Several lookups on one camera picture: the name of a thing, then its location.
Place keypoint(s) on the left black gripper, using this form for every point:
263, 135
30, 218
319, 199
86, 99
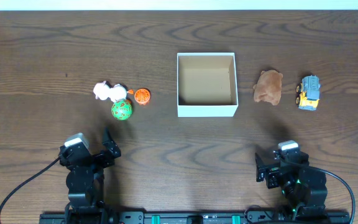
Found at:
96, 158

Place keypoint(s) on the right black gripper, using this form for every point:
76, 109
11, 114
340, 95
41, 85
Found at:
271, 173

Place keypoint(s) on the pink white pig toy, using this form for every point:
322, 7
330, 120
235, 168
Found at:
118, 92

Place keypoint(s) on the brown plush toy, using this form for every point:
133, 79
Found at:
268, 87

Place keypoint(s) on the yellow grey toy truck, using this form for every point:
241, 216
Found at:
308, 93

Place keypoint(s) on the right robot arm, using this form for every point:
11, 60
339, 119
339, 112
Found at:
304, 188

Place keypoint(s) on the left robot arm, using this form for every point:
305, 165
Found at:
85, 180

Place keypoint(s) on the green number ball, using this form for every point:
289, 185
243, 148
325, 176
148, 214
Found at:
122, 109

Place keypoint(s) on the orange round basket toy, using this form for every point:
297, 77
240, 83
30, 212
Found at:
142, 96

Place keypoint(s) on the white cardboard box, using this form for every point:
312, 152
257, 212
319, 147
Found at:
206, 84

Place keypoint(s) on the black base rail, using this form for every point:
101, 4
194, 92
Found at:
250, 216

